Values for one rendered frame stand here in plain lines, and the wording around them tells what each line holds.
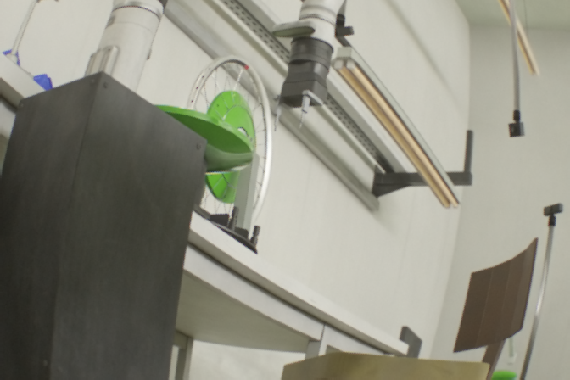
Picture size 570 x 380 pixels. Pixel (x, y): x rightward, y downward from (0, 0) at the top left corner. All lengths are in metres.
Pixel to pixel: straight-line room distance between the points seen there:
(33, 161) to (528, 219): 5.57
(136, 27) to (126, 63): 0.06
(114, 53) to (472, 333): 1.01
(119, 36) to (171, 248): 0.32
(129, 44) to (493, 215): 5.48
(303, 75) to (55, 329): 0.84
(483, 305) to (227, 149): 0.64
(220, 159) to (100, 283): 0.81
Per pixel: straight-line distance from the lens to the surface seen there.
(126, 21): 1.35
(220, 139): 1.84
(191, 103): 2.57
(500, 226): 6.61
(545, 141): 6.78
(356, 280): 4.97
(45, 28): 2.86
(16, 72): 1.41
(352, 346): 2.73
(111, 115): 1.19
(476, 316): 1.92
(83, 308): 1.13
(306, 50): 1.72
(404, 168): 5.03
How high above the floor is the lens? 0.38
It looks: 20 degrees up
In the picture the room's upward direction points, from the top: 11 degrees clockwise
